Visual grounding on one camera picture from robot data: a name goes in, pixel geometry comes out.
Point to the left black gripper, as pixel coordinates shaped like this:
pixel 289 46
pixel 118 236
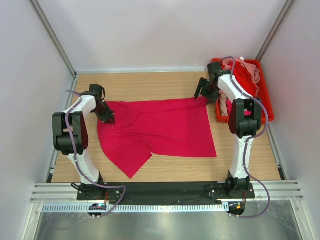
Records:
pixel 106 118

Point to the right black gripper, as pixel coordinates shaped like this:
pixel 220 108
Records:
pixel 212 98

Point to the crimson t shirt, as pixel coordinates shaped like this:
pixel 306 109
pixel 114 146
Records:
pixel 172 127

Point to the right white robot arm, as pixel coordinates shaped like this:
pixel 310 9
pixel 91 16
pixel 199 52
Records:
pixel 244 122

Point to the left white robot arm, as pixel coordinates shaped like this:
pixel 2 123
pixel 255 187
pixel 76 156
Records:
pixel 70 137

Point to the red t shirt in bin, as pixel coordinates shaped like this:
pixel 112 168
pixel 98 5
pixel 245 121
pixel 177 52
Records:
pixel 248 76

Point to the magenta t shirt in bin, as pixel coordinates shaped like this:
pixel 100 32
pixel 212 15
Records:
pixel 247 113

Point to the pink t shirt in bin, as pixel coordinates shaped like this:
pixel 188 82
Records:
pixel 225 105

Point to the red plastic bin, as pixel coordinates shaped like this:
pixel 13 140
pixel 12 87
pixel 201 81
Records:
pixel 263 94

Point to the left corner aluminium post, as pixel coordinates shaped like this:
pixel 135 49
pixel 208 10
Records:
pixel 52 35

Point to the corner aluminium post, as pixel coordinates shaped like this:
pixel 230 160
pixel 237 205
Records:
pixel 280 19
pixel 52 35

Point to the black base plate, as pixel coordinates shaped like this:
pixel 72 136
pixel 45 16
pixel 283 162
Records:
pixel 167 193

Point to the slotted cable duct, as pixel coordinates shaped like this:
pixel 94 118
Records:
pixel 101 208

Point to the right corner aluminium post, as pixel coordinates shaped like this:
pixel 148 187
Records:
pixel 280 19

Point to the aluminium frame rail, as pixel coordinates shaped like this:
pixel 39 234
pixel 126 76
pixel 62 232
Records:
pixel 63 192

